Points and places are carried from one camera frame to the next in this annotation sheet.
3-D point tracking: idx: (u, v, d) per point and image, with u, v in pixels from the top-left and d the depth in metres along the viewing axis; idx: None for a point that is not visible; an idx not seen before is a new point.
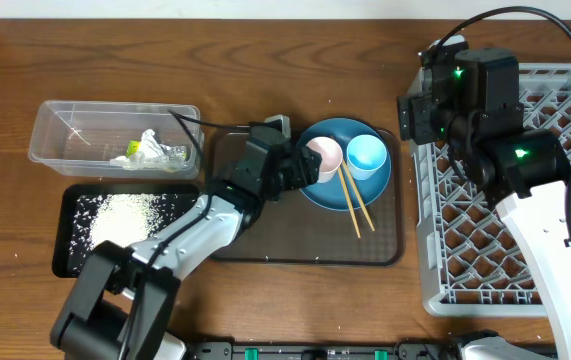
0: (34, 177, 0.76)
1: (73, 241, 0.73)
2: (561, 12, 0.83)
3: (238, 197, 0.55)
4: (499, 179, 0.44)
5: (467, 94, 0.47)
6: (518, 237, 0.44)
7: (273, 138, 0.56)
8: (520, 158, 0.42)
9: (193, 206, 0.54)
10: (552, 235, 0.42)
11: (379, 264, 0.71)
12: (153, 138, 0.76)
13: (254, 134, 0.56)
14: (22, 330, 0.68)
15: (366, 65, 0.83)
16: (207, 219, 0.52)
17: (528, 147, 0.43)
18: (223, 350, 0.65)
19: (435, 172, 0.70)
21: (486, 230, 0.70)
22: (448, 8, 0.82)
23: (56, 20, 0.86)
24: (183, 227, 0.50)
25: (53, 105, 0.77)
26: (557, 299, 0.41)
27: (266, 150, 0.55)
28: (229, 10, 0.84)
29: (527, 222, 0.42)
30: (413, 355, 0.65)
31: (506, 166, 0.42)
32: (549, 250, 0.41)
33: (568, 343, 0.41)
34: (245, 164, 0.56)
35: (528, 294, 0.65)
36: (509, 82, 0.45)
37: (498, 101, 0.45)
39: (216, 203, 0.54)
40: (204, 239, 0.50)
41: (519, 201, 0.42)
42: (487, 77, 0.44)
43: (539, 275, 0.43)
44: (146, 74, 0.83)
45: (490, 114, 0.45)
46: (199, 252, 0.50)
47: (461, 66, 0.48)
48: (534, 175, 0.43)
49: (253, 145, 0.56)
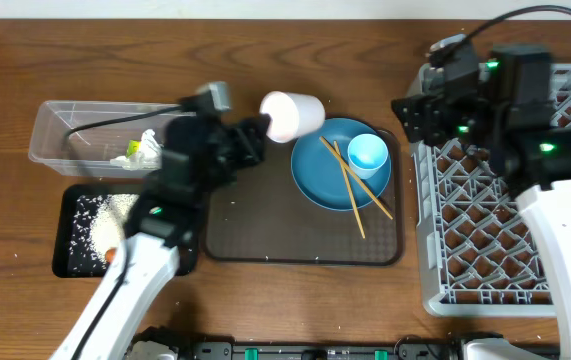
0: (34, 177, 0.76)
1: (73, 241, 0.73)
2: (562, 13, 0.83)
3: (168, 224, 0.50)
4: (521, 171, 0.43)
5: (500, 86, 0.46)
6: (536, 229, 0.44)
7: (188, 139, 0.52)
8: (547, 152, 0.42)
9: (110, 268, 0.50)
10: (570, 229, 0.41)
11: (379, 264, 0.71)
12: (153, 138, 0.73)
13: (168, 143, 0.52)
14: (22, 330, 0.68)
15: (367, 65, 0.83)
16: (125, 285, 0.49)
17: (555, 142, 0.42)
18: (223, 350, 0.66)
19: (435, 172, 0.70)
21: (486, 230, 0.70)
22: (448, 7, 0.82)
23: (56, 20, 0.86)
24: (97, 313, 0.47)
25: (53, 106, 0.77)
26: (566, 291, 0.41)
27: (184, 158, 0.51)
28: (229, 11, 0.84)
29: (549, 213, 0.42)
30: (413, 355, 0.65)
31: (531, 159, 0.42)
32: (567, 243, 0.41)
33: None
34: (168, 174, 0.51)
35: (528, 293, 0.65)
36: (543, 76, 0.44)
37: (530, 95, 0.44)
39: (138, 256, 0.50)
40: (129, 309, 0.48)
41: (540, 194, 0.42)
42: (522, 69, 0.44)
43: (551, 268, 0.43)
44: (146, 74, 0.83)
45: (519, 107, 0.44)
46: (127, 323, 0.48)
47: (497, 57, 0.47)
48: (559, 170, 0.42)
49: (170, 153, 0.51)
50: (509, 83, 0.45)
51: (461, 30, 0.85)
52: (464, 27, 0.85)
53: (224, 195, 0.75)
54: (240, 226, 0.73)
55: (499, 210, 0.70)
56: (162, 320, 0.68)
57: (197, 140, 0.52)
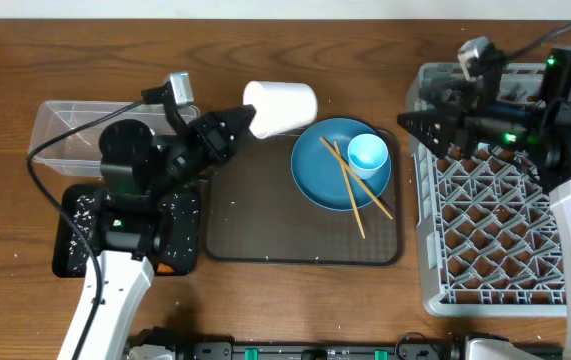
0: (34, 177, 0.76)
1: (73, 241, 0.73)
2: (562, 13, 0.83)
3: (131, 233, 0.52)
4: (561, 164, 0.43)
5: (553, 86, 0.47)
6: (563, 223, 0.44)
7: (129, 149, 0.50)
8: None
9: (85, 289, 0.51)
10: None
11: (379, 264, 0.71)
12: None
13: (105, 155, 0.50)
14: (22, 330, 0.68)
15: (367, 65, 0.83)
16: (103, 304, 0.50)
17: None
18: (223, 350, 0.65)
19: (435, 172, 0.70)
21: (486, 230, 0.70)
22: (448, 6, 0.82)
23: (57, 20, 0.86)
24: (80, 338, 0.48)
25: (53, 105, 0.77)
26: None
27: (129, 169, 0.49)
28: (229, 11, 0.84)
29: None
30: (413, 355, 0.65)
31: None
32: None
33: None
34: (117, 186, 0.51)
35: (528, 293, 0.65)
36: None
37: None
39: (109, 273, 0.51)
40: (111, 326, 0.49)
41: None
42: None
43: None
44: (146, 74, 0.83)
45: None
46: (113, 340, 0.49)
47: (555, 55, 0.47)
48: None
49: (112, 166, 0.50)
50: (564, 80, 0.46)
51: (461, 30, 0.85)
52: (464, 27, 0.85)
53: (225, 195, 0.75)
54: (240, 226, 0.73)
55: (498, 209, 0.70)
56: (163, 320, 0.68)
57: (137, 147, 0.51)
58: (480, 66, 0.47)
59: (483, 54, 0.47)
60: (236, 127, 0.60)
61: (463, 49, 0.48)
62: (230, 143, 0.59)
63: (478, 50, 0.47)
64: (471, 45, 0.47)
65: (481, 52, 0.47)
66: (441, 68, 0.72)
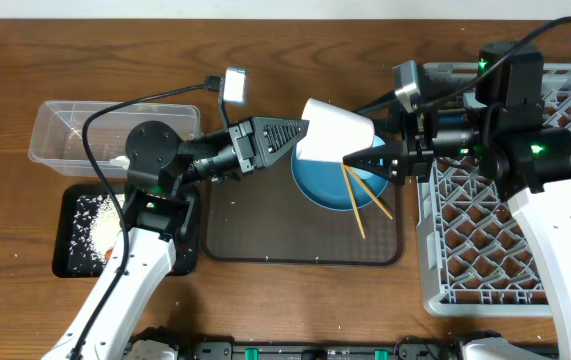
0: (34, 177, 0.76)
1: (73, 241, 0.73)
2: (561, 12, 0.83)
3: (162, 216, 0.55)
4: (513, 173, 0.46)
5: (489, 86, 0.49)
6: (529, 233, 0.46)
7: (155, 157, 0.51)
8: (536, 154, 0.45)
9: (111, 259, 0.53)
10: (562, 231, 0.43)
11: (379, 264, 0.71)
12: None
13: (135, 162, 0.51)
14: (21, 330, 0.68)
15: (367, 65, 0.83)
16: (126, 275, 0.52)
17: (542, 143, 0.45)
18: (223, 350, 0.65)
19: (435, 172, 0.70)
21: (486, 230, 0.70)
22: (447, 6, 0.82)
23: (56, 20, 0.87)
24: (99, 303, 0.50)
25: (53, 105, 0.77)
26: (561, 293, 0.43)
27: (157, 176, 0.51)
28: (229, 11, 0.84)
29: (542, 216, 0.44)
30: (413, 355, 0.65)
31: (519, 161, 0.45)
32: (561, 245, 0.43)
33: (569, 336, 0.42)
34: (144, 187, 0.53)
35: (528, 294, 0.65)
36: (535, 77, 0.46)
37: (519, 96, 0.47)
39: (137, 248, 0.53)
40: (130, 299, 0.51)
41: (531, 196, 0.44)
42: (511, 70, 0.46)
43: (545, 271, 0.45)
44: (146, 74, 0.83)
45: (509, 108, 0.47)
46: (129, 313, 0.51)
47: (486, 58, 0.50)
48: (548, 171, 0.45)
49: (137, 173, 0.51)
50: (502, 84, 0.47)
51: (461, 30, 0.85)
52: (464, 27, 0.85)
53: (225, 195, 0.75)
54: (240, 226, 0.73)
55: (498, 210, 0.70)
56: (162, 320, 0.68)
57: (164, 154, 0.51)
58: (422, 100, 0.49)
59: (419, 88, 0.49)
60: (278, 145, 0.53)
61: (404, 86, 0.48)
62: (265, 154, 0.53)
63: (416, 85, 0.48)
64: (409, 80, 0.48)
65: (418, 86, 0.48)
66: (441, 67, 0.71)
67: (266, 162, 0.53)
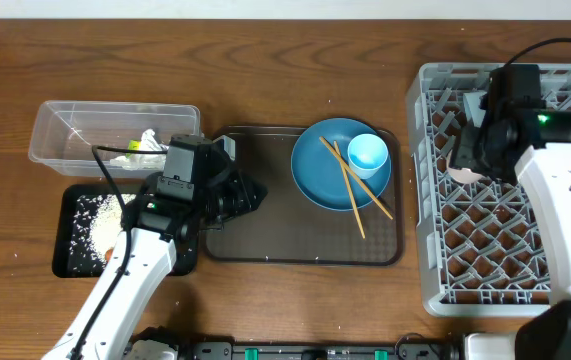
0: (34, 177, 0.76)
1: (73, 241, 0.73)
2: (561, 12, 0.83)
3: (162, 216, 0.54)
4: (520, 140, 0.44)
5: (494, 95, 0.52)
6: (533, 193, 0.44)
7: (196, 141, 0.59)
8: (542, 121, 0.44)
9: (111, 260, 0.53)
10: (559, 180, 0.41)
11: (379, 264, 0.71)
12: (153, 138, 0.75)
13: (178, 139, 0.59)
14: (21, 330, 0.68)
15: (367, 65, 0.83)
16: (126, 275, 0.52)
17: (549, 113, 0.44)
18: (223, 350, 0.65)
19: (435, 172, 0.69)
21: (486, 230, 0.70)
22: (448, 6, 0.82)
23: (56, 20, 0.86)
24: (101, 301, 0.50)
25: (53, 105, 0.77)
26: (553, 231, 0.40)
27: (190, 150, 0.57)
28: (229, 11, 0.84)
29: (541, 163, 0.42)
30: (413, 355, 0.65)
31: (527, 125, 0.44)
32: (559, 193, 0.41)
33: (560, 275, 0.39)
34: (171, 167, 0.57)
35: (528, 294, 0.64)
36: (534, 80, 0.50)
37: (522, 92, 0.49)
39: (138, 248, 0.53)
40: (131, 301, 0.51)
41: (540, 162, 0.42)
42: (510, 70, 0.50)
43: (542, 217, 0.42)
44: (146, 74, 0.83)
45: (514, 102, 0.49)
46: (129, 315, 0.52)
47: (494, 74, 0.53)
48: (554, 138, 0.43)
49: (175, 147, 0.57)
50: (505, 85, 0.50)
51: (461, 30, 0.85)
52: (464, 27, 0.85)
53: None
54: (240, 227, 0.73)
55: (498, 209, 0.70)
56: (162, 320, 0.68)
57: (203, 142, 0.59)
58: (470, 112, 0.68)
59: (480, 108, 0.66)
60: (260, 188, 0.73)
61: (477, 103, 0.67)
62: (253, 199, 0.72)
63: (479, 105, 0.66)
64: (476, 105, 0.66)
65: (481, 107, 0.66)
66: (441, 67, 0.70)
67: (257, 203, 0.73)
